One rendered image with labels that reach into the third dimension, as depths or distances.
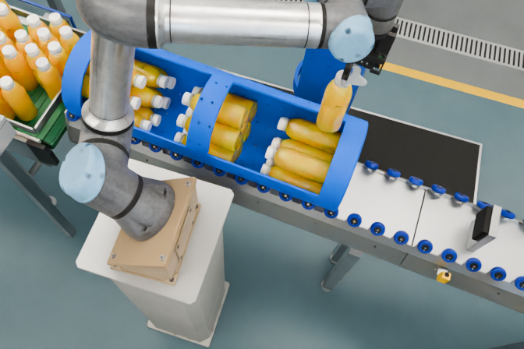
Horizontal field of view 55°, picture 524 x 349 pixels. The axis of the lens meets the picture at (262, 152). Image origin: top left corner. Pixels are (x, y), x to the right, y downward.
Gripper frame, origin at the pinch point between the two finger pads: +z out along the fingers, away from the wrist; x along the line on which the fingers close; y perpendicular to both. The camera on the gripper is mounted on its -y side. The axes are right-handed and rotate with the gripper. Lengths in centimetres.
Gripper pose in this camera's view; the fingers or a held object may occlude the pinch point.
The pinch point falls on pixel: (344, 75)
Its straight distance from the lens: 123.2
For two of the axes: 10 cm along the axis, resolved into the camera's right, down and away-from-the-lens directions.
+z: -0.6, 4.4, 9.0
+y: 9.3, 3.4, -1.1
